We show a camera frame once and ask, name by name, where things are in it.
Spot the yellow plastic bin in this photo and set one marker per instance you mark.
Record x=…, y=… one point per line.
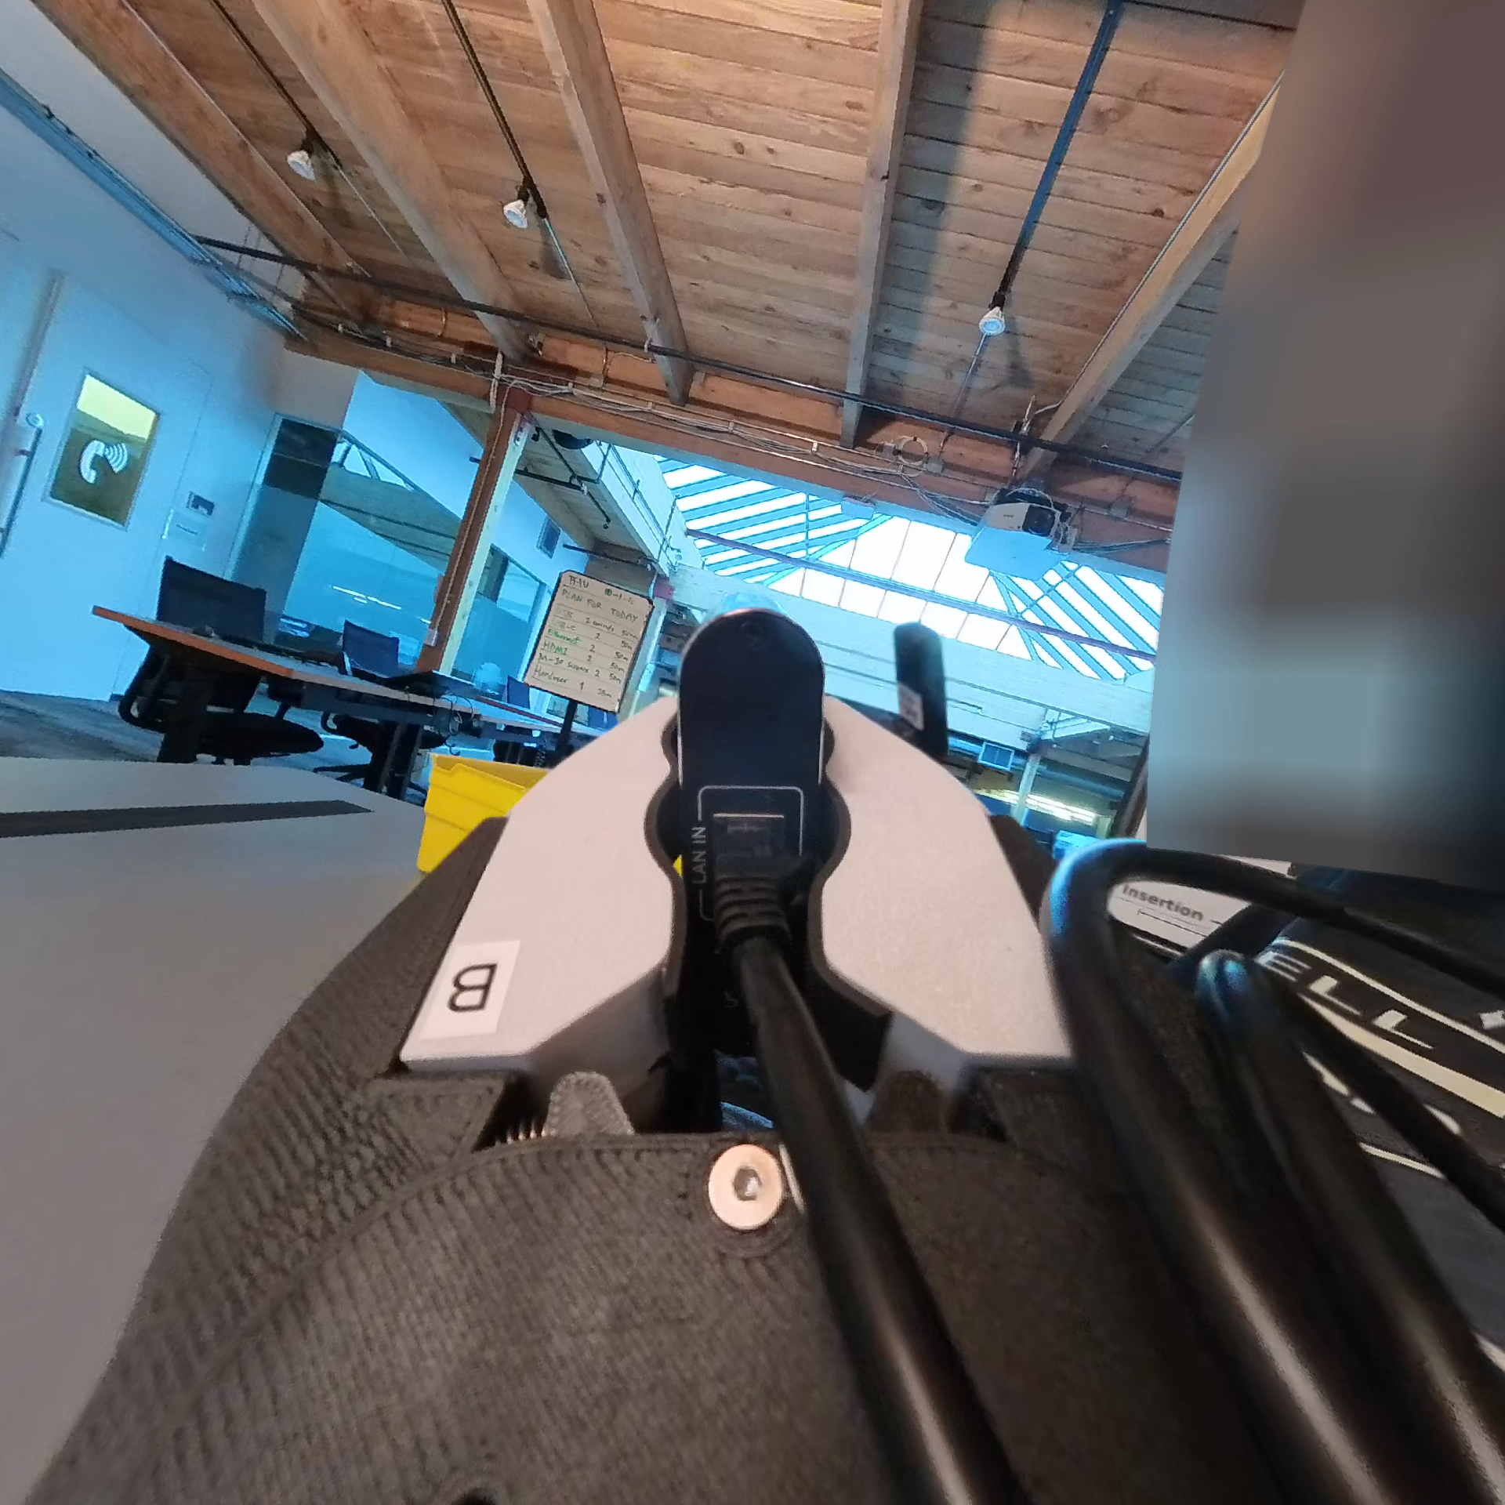
x=469, y=799

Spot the wooden office desk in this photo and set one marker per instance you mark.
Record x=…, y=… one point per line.
x=236, y=645

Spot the white ceiling projector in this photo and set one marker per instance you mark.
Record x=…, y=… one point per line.
x=1016, y=527

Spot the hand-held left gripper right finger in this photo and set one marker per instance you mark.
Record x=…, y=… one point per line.
x=939, y=916

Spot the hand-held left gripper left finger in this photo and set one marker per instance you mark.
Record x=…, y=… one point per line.
x=553, y=916

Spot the black office chair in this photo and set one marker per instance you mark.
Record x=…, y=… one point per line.
x=206, y=594
x=370, y=645

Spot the white fiducial marker card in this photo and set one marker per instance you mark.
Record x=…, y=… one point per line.
x=1176, y=911

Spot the black ethernet switch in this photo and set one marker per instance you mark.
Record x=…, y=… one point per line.
x=753, y=705

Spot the green phone sign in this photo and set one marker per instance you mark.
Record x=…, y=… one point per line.
x=103, y=453

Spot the white handwritten whiteboard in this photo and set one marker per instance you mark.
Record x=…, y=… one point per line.
x=586, y=641

